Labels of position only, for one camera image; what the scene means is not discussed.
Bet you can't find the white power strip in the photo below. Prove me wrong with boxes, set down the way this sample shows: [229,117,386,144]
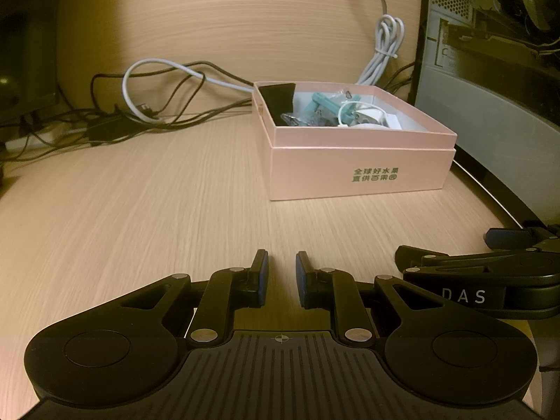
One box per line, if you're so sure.
[3,123,90,153]

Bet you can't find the metal binder clips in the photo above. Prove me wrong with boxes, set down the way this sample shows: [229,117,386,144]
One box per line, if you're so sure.
[279,111,327,127]

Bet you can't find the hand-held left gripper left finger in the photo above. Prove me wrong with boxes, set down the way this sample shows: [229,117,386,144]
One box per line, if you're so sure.
[119,249,269,347]

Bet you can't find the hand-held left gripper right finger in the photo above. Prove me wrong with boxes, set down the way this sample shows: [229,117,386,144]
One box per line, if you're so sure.
[296,251,442,344]

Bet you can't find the black cable bundle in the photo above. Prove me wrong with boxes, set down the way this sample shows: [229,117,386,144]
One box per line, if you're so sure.
[17,62,255,147]

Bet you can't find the white thin cable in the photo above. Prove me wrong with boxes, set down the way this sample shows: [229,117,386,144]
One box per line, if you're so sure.
[336,100,382,128]

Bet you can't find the computer tower case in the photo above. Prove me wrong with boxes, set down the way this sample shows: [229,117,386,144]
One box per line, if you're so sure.
[409,0,560,230]

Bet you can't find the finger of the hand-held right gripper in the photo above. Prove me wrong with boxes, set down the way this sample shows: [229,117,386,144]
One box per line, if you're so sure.
[395,244,522,275]
[483,221,560,253]

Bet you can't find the black power adapter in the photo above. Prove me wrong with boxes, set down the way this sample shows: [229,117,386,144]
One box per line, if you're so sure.
[86,115,134,144]

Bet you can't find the dark monitor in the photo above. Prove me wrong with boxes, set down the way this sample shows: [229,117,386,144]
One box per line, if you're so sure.
[0,0,61,128]

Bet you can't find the black cloth pouch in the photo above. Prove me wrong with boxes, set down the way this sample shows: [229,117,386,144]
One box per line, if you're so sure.
[257,82,296,118]

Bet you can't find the white looped cable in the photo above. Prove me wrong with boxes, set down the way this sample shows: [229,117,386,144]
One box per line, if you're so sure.
[121,58,255,122]

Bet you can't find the teal plastic clip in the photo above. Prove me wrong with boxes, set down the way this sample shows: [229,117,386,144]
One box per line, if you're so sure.
[301,91,365,126]

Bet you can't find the pink cardboard box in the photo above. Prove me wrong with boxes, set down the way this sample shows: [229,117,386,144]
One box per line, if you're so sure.
[252,79,457,202]

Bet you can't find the grey bundled cable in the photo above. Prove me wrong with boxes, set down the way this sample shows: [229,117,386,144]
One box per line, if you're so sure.
[355,0,407,85]

